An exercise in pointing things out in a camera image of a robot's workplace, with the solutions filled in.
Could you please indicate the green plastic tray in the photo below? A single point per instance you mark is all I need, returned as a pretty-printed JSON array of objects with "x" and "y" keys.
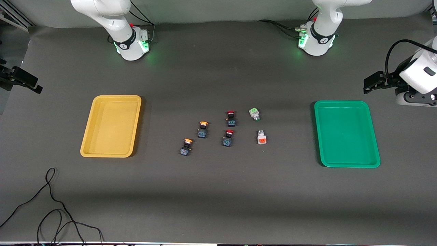
[{"x": 346, "y": 133}]

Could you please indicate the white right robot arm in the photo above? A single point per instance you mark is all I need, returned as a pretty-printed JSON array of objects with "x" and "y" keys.
[{"x": 112, "y": 20}]

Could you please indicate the red push button switch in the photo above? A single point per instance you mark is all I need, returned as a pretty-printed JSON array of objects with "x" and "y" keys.
[
  {"x": 231, "y": 122},
  {"x": 227, "y": 141}
]

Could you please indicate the dark grey table mat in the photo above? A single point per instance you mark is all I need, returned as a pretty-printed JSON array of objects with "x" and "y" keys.
[{"x": 218, "y": 205}]

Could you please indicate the yellow plastic tray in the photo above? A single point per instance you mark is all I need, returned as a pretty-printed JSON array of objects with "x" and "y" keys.
[{"x": 111, "y": 126}]

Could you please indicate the yellow push button switch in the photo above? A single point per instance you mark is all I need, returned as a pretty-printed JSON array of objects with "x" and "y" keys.
[
  {"x": 202, "y": 133},
  {"x": 184, "y": 151}
]

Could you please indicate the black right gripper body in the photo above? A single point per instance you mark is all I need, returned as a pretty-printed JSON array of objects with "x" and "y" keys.
[{"x": 7, "y": 76}]

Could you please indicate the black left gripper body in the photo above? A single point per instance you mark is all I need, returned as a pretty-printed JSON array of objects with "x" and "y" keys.
[{"x": 391, "y": 79}]

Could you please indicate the green button orange contact block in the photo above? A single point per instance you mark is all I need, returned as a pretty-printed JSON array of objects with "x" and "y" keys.
[{"x": 262, "y": 139}]

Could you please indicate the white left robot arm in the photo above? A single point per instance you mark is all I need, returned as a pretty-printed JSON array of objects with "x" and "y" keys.
[{"x": 321, "y": 37}]

